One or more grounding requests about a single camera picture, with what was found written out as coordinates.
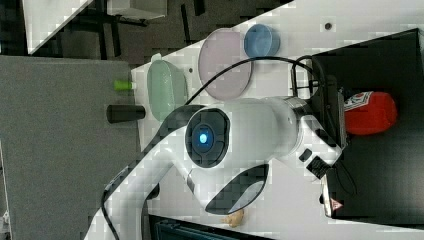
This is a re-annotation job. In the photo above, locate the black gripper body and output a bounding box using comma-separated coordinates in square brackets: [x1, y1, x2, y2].
[311, 75, 348, 149]

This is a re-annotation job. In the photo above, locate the red ketchup bottle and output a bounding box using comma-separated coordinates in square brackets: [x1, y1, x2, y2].
[344, 91, 398, 135]

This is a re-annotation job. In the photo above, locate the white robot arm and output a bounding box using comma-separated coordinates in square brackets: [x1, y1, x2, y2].
[83, 96, 342, 240]

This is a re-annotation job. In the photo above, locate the blue bowl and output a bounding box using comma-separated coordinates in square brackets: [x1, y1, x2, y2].
[243, 24, 280, 58]

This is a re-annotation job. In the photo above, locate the lilac round plate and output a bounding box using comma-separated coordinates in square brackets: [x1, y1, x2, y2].
[198, 28, 252, 101]

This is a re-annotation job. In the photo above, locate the tan toy chicken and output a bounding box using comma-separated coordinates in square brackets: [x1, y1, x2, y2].
[221, 209, 244, 228]

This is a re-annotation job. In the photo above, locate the green colander bowl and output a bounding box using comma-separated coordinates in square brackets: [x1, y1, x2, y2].
[147, 53, 188, 122]

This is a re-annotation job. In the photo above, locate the green marker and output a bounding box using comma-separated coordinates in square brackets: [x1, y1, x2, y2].
[113, 80, 137, 91]

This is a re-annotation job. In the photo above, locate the black cylinder cup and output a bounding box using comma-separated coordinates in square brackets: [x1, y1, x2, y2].
[106, 105, 146, 123]

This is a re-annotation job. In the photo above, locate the grey foam board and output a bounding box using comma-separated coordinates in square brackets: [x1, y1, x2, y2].
[0, 56, 140, 240]

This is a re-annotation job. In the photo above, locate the black cable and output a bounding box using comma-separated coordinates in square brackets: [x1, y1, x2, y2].
[183, 55, 328, 106]

